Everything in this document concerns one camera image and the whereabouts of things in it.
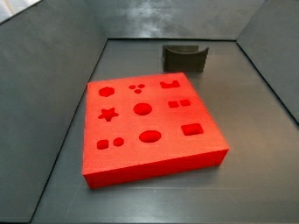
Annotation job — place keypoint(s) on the red block with shaped holes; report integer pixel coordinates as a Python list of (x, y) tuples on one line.
[(149, 128)]

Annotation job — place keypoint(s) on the black curved fixture stand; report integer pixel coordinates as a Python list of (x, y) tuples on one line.
[(184, 58)]

